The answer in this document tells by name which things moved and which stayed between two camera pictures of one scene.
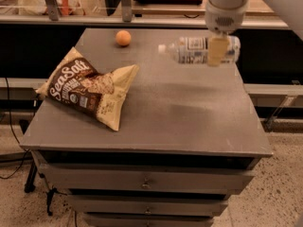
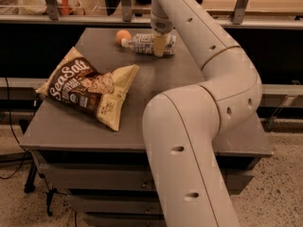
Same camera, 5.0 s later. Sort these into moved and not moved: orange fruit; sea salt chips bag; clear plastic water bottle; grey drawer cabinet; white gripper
Moved: clear plastic water bottle; white gripper
Not moved: grey drawer cabinet; orange fruit; sea salt chips bag
